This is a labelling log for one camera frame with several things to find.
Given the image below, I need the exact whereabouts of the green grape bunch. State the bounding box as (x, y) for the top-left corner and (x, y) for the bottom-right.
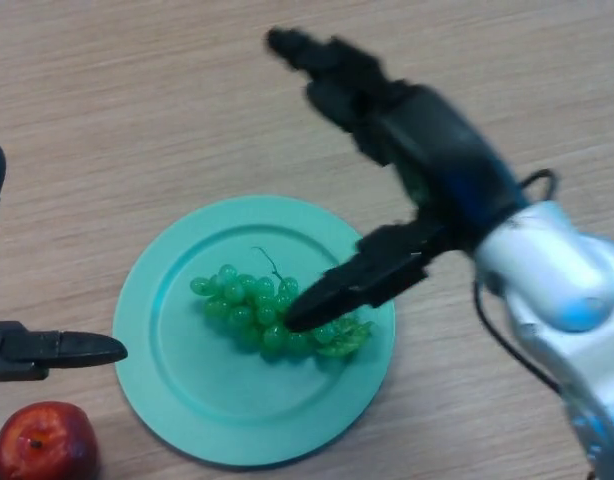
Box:
(188, 244), (376, 359)

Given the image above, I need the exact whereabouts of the red apple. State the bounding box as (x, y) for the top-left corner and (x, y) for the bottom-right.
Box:
(0, 400), (100, 480)

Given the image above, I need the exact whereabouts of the green round plate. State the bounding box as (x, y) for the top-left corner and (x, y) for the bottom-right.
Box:
(111, 194), (397, 469)

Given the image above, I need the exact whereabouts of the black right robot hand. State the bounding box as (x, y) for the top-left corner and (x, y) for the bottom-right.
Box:
(265, 27), (532, 334)

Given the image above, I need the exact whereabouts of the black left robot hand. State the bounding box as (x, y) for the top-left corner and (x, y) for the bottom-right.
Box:
(0, 141), (129, 384)

